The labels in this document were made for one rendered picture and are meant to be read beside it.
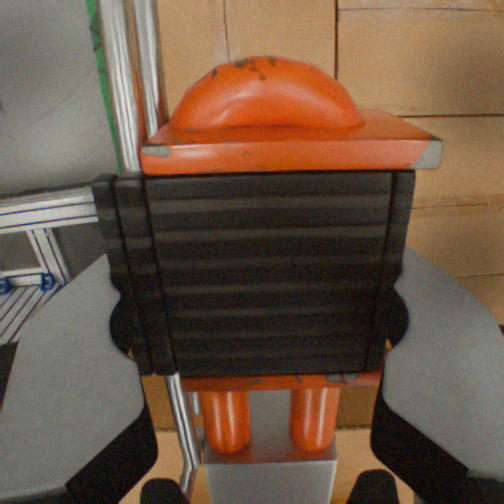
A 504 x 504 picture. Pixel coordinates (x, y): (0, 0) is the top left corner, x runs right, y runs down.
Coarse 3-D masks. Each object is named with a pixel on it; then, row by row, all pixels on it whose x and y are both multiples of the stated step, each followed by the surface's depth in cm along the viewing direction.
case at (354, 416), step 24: (144, 384) 43; (168, 408) 40; (360, 408) 40; (168, 432) 38; (336, 432) 38; (360, 432) 38; (168, 456) 40; (360, 456) 40; (144, 480) 42; (336, 480) 43
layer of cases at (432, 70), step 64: (192, 0) 63; (256, 0) 63; (320, 0) 63; (384, 0) 63; (448, 0) 63; (192, 64) 68; (320, 64) 69; (384, 64) 69; (448, 64) 69; (448, 128) 75; (448, 192) 82; (448, 256) 90
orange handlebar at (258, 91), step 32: (224, 64) 10; (256, 64) 10; (288, 64) 10; (192, 96) 10; (224, 96) 10; (256, 96) 10; (288, 96) 10; (320, 96) 10; (192, 128) 10; (224, 128) 10; (224, 416) 16; (320, 416) 16; (224, 448) 17; (320, 448) 17
